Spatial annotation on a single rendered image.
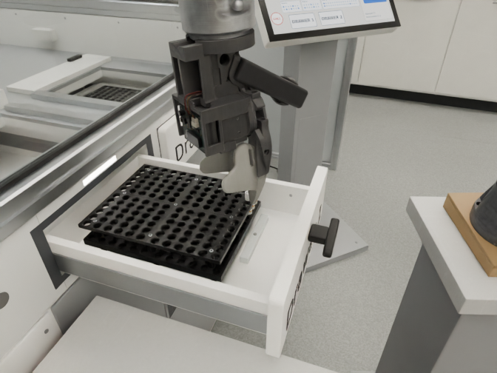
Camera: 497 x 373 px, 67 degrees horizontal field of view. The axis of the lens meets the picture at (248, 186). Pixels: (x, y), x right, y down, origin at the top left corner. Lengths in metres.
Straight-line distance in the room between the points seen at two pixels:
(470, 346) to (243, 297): 0.57
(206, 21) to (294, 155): 1.25
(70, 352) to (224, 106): 0.41
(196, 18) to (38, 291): 0.42
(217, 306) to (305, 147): 1.19
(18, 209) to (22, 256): 0.06
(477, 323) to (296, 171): 1.01
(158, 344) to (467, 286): 0.51
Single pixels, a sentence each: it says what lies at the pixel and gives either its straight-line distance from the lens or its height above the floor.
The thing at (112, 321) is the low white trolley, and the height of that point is 0.76.
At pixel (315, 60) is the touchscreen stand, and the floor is 0.85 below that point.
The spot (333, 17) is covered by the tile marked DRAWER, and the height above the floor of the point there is 1.00.
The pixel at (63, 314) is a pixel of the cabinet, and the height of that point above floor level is 0.76.
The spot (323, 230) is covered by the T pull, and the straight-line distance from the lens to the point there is 0.52.
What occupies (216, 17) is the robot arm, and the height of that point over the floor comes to 1.18.
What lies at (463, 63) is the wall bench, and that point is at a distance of 3.46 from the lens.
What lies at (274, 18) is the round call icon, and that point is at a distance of 1.27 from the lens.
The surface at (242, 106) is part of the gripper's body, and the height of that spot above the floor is 1.09.
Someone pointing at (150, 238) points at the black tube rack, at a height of 0.90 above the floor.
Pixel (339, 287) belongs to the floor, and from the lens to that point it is 1.68.
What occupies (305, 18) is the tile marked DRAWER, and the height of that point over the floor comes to 1.01.
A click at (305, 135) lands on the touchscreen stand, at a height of 0.54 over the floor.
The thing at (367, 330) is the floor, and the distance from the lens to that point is 1.58.
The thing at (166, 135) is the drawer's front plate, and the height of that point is 0.92.
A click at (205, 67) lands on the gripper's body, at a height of 1.14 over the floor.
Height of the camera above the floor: 1.25
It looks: 35 degrees down
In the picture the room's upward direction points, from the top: straight up
